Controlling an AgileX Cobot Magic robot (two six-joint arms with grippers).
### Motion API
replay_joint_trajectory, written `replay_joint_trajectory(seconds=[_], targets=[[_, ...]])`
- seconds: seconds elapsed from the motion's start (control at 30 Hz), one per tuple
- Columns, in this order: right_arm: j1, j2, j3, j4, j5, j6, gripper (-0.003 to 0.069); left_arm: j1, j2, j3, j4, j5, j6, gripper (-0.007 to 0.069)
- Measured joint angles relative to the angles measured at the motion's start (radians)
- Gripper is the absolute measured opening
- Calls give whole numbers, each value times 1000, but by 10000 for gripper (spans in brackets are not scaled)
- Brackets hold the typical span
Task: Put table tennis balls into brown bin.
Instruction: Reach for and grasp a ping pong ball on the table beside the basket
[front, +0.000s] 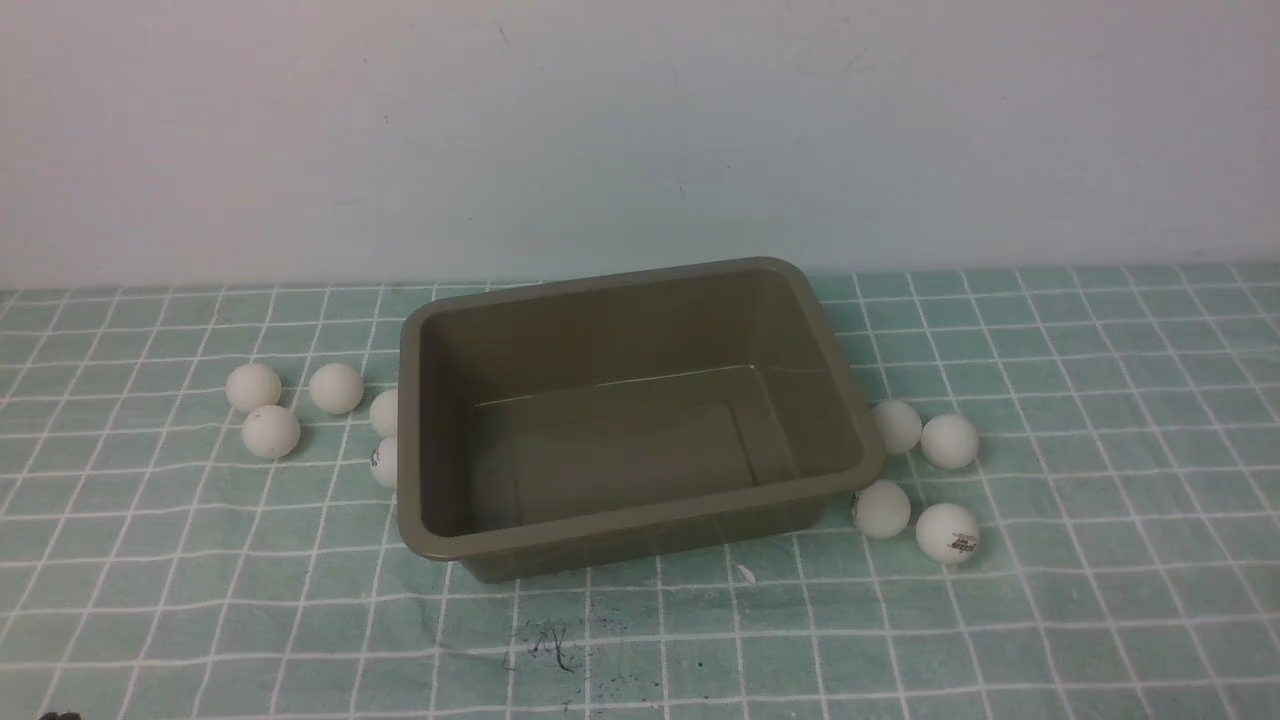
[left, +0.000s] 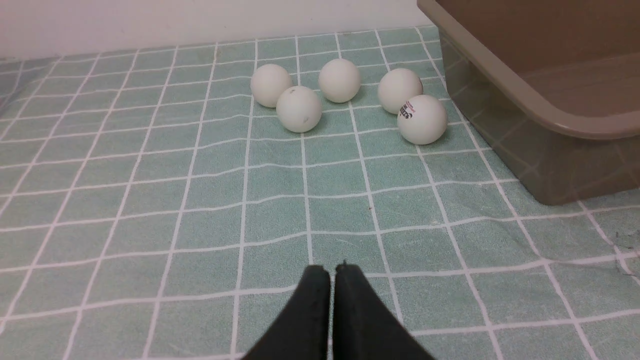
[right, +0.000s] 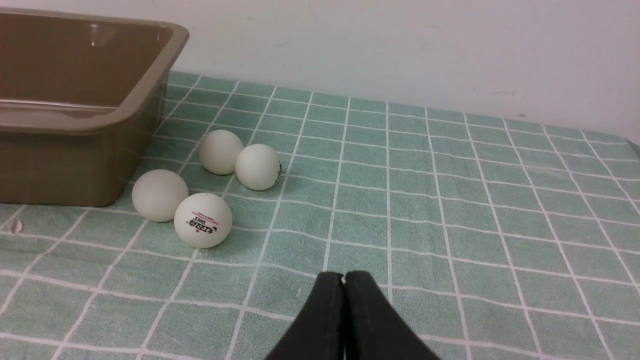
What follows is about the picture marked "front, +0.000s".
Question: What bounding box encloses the olive green plastic bin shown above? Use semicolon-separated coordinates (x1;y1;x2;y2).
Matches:
396;258;887;583

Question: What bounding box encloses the white ping-pong ball with print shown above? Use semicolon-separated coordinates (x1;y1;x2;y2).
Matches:
370;437;398;489

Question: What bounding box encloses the white ping-pong ball red logo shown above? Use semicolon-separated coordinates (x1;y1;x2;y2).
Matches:
915;503;980;565

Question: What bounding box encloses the green checkered tablecloth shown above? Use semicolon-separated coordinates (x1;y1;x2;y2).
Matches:
1;261;1279;719

